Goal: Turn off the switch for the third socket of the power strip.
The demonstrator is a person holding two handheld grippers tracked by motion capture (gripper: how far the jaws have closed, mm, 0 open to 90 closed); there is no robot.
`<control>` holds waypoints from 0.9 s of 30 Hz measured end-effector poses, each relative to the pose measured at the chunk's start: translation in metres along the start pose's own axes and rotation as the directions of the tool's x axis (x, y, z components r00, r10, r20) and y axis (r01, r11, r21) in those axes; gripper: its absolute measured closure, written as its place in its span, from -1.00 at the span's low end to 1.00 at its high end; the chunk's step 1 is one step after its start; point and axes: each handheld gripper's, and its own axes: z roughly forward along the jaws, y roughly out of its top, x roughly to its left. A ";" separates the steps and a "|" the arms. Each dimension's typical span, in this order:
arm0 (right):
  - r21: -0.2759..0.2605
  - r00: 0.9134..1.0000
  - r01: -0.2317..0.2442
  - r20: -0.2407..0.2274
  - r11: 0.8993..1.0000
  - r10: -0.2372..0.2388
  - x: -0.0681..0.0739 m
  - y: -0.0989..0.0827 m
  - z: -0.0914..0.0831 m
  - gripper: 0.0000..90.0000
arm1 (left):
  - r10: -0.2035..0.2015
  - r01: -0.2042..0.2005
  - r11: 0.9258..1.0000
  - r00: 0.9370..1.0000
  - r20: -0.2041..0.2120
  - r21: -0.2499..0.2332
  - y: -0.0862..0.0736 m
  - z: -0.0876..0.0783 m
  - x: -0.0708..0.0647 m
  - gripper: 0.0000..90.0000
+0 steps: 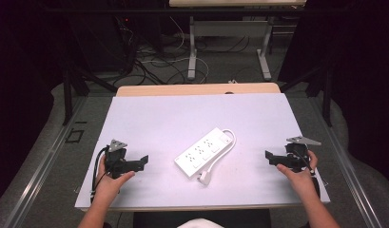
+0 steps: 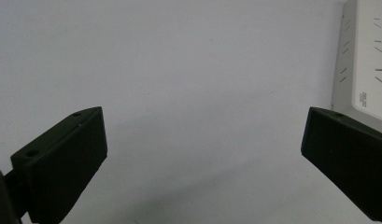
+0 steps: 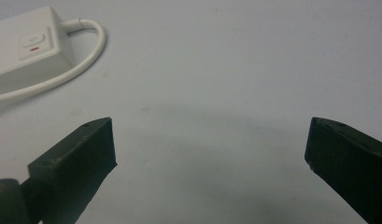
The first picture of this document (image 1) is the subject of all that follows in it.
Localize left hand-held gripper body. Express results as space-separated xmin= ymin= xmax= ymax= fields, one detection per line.
xmin=104 ymin=139 xmax=135 ymax=181

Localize white power cable with plug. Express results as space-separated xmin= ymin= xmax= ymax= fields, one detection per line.
xmin=197 ymin=128 xmax=237 ymax=187

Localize wooden table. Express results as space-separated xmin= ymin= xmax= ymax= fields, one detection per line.
xmin=81 ymin=82 xmax=329 ymax=213

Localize black metal stand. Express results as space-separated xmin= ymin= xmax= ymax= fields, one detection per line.
xmin=61 ymin=61 xmax=119 ymax=126
xmin=279 ymin=61 xmax=334 ymax=127

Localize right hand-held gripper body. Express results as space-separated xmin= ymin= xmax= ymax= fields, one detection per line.
xmin=283 ymin=136 xmax=322 ymax=174

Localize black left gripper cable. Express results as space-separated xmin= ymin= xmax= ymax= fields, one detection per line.
xmin=89 ymin=146 xmax=111 ymax=204

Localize person's right hand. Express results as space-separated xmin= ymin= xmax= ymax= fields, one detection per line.
xmin=276 ymin=149 xmax=320 ymax=195

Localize white power strip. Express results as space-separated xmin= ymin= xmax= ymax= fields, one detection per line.
xmin=174 ymin=126 xmax=233 ymax=179

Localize white table mat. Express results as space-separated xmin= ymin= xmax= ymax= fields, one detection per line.
xmin=74 ymin=92 xmax=332 ymax=211

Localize person's white shirt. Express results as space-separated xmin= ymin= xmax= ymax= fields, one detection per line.
xmin=177 ymin=218 xmax=225 ymax=228

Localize black floor cable bundle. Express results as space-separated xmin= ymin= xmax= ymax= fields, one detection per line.
xmin=117 ymin=17 xmax=251 ymax=86

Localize aluminium floor rail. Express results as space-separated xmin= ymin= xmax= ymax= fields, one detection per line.
xmin=309 ymin=96 xmax=384 ymax=228
xmin=1 ymin=96 xmax=88 ymax=228

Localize person's black trousers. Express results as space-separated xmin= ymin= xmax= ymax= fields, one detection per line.
xmin=132 ymin=208 xmax=272 ymax=228

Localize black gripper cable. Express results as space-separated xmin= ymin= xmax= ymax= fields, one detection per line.
xmin=89 ymin=146 xmax=111 ymax=204
xmin=292 ymin=148 xmax=321 ymax=198

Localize person's left hand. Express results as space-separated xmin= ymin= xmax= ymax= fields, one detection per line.
xmin=94 ymin=155 xmax=136 ymax=199

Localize black computer tower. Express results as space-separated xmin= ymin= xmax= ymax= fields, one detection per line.
xmin=67 ymin=9 xmax=138 ymax=74

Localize black curtain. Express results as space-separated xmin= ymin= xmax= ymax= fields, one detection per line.
xmin=0 ymin=0 xmax=71 ymax=207
xmin=277 ymin=0 xmax=389 ymax=188

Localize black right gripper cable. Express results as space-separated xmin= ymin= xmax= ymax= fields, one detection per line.
xmin=292 ymin=148 xmax=321 ymax=198

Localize white-legged desk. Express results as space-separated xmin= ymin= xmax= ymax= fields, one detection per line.
xmin=168 ymin=0 xmax=308 ymax=82

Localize white floor cable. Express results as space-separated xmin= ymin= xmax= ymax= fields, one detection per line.
xmin=141 ymin=16 xmax=210 ymax=85

